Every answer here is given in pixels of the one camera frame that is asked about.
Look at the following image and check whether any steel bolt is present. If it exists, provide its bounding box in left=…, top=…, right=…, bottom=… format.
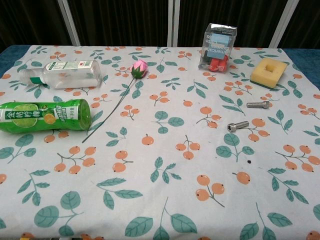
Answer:
left=226, top=120, right=250, bottom=132
left=246, top=100, right=271, bottom=109

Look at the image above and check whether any floral print tablecloth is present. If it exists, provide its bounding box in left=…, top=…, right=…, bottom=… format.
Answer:
left=0, top=44, right=320, bottom=240

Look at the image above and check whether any pink artificial rose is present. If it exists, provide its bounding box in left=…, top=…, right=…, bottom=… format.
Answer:
left=82, top=59, right=149, bottom=144

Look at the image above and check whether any clear plastic capsule box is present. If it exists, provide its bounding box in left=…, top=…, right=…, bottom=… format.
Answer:
left=198, top=23, right=238, bottom=74

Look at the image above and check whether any clear empty plastic bottle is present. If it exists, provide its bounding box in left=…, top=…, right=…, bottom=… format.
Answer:
left=18, top=60, right=103, bottom=90

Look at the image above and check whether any black curtain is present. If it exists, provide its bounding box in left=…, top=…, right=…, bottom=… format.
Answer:
left=0, top=0, right=320, bottom=50

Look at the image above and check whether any yellow square sponge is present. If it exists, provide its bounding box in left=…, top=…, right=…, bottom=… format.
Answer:
left=250, top=58, right=288, bottom=89

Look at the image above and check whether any green lime drink bottle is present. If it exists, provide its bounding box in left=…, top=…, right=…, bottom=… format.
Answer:
left=0, top=98, right=92, bottom=135

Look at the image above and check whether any white frame post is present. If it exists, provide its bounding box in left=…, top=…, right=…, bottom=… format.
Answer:
left=268, top=0, right=300, bottom=49
left=166, top=0, right=181, bottom=48
left=56, top=0, right=81, bottom=47

